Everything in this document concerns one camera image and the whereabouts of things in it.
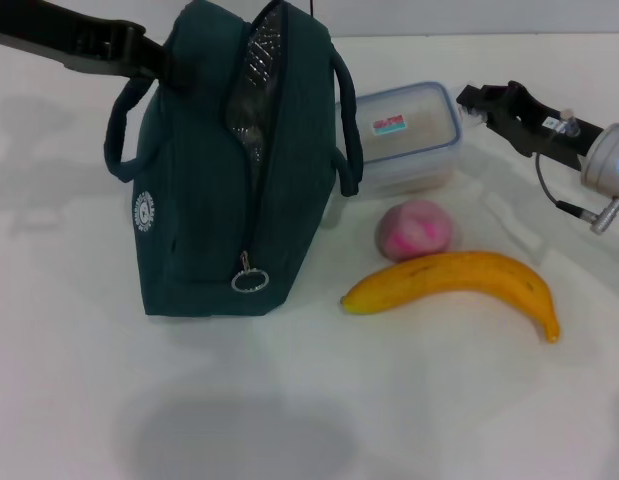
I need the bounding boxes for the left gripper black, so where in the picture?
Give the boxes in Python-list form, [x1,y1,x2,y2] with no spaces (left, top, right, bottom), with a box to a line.
[0,0,199,91]

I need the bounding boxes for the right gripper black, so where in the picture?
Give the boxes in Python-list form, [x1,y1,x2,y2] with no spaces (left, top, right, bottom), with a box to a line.
[456,79,608,174]

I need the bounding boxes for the clear plastic food container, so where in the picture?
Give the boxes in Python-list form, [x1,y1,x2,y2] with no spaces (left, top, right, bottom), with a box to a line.
[336,82,465,194]

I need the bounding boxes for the dark teal insulated lunch bag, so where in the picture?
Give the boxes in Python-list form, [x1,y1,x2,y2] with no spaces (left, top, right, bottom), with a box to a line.
[103,0,365,319]

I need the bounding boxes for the pink peach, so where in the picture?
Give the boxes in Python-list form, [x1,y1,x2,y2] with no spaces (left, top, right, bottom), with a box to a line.
[376,199,454,262]

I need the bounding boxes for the yellow banana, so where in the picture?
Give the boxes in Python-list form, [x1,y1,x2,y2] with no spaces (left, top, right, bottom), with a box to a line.
[340,251,561,344]

